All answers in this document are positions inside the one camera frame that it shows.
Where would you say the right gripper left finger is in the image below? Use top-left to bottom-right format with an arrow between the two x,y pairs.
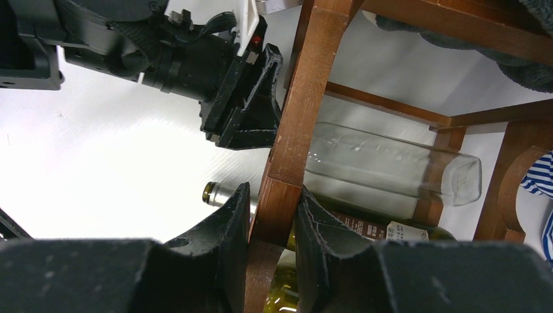
1,183 -> 250,312

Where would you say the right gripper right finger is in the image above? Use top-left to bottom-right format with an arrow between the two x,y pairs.
295,189 -> 552,312

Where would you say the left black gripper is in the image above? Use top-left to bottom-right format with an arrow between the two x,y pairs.
200,17 -> 283,150

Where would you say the dark wine bottle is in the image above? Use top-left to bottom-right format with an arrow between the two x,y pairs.
263,250 -> 299,313
202,181 -> 456,251

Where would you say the small clear square bottle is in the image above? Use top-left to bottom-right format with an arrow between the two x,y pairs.
305,122 -> 482,207

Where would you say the dark wine bottle front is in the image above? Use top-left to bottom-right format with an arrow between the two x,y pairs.
263,250 -> 299,313

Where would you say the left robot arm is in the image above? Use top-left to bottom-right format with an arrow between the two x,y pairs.
1,1 -> 283,150

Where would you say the wooden wine rack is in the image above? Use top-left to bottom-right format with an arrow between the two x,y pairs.
245,1 -> 552,312

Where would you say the blue striped cloth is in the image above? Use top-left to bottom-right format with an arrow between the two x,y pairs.
520,151 -> 552,267

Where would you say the black floral blanket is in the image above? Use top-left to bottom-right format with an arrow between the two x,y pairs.
361,1 -> 552,93

